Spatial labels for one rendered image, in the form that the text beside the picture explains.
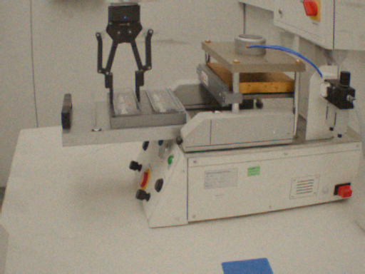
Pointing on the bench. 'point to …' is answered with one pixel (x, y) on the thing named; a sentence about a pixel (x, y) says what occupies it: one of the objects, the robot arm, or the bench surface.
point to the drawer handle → (66, 110)
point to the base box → (256, 183)
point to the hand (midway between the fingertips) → (124, 88)
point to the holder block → (147, 115)
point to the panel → (150, 154)
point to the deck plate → (276, 144)
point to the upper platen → (257, 83)
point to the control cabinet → (321, 48)
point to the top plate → (254, 56)
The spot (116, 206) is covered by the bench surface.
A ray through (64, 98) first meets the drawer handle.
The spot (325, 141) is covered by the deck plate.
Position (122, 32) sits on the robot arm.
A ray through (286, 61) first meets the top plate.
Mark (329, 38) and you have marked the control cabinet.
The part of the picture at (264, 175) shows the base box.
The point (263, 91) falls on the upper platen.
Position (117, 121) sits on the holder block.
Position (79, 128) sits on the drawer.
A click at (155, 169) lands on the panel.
